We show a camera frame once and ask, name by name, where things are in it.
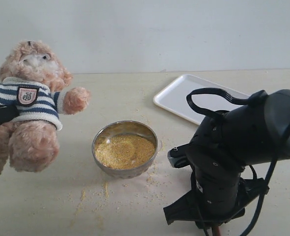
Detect black cable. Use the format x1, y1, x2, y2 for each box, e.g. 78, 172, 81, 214
185, 88, 290, 236

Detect dark red wooden spoon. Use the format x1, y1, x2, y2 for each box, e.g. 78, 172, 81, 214
212, 223, 221, 236

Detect yellow millet grains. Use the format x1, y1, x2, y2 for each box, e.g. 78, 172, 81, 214
95, 134, 155, 170

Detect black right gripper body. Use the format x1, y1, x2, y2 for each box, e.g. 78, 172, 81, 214
163, 178, 269, 228

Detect white rectangular plastic tray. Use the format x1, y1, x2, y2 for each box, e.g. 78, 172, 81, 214
153, 74, 249, 125

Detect beige teddy bear striped sweater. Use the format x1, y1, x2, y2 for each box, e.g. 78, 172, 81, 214
0, 41, 90, 175

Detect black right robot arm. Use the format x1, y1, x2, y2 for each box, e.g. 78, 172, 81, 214
164, 88, 290, 230

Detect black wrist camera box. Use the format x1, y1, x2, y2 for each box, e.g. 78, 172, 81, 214
167, 144, 191, 169

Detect steel bowl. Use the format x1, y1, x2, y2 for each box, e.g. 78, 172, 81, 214
91, 120, 159, 179

